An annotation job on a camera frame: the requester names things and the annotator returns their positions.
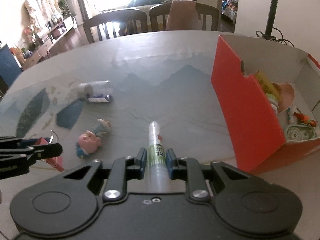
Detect clear plastic cup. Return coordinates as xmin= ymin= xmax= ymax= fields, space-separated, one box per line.
xmin=76 ymin=80 xmax=112 ymax=102

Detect dark wooden chair right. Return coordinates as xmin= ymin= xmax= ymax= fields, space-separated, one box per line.
xmin=149 ymin=0 xmax=220 ymax=31

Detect pink paper cup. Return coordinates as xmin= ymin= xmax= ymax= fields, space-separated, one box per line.
xmin=273 ymin=83 xmax=295 ymax=113

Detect green potted plant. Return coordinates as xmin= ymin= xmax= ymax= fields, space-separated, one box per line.
xmin=58 ymin=0 xmax=76 ymax=18

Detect white tv cabinet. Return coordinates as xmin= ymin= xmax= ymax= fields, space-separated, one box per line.
xmin=22 ymin=16 xmax=78 ymax=70

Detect dark wooden chair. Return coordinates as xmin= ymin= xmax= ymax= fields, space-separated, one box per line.
xmin=149 ymin=0 xmax=220 ymax=31
xmin=83 ymin=8 xmax=148 ymax=44

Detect pink pig toy figure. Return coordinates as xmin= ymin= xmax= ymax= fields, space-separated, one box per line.
xmin=75 ymin=119 xmax=111 ymax=159

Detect green white tape roll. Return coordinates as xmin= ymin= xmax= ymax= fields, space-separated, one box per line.
xmin=284 ymin=124 xmax=317 ymax=141

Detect small yellow cardboard box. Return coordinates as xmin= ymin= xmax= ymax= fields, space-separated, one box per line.
xmin=253 ymin=70 xmax=281 ymax=101

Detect grey desk lamp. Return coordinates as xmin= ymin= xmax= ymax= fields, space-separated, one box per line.
xmin=264 ymin=0 xmax=278 ymax=40

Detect white green glue tube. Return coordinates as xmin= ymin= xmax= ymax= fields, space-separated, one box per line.
xmin=147 ymin=121 xmax=170 ymax=193

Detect green lid clear jar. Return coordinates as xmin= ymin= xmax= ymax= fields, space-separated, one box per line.
xmin=265 ymin=93 xmax=279 ymax=116

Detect black lamp cable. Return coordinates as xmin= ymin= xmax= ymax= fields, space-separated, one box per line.
xmin=255 ymin=27 xmax=295 ymax=48

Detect red cardboard box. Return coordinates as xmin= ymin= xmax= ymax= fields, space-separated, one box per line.
xmin=211 ymin=35 xmax=319 ymax=174

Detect blue board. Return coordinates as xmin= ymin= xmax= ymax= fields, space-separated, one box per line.
xmin=0 ymin=44 xmax=22 ymax=87

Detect pink cloth on chair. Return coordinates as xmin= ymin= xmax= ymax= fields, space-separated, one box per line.
xmin=165 ymin=0 xmax=202 ymax=31

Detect dark wooden chair left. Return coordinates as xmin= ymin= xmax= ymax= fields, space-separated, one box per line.
xmin=83 ymin=8 xmax=148 ymax=44

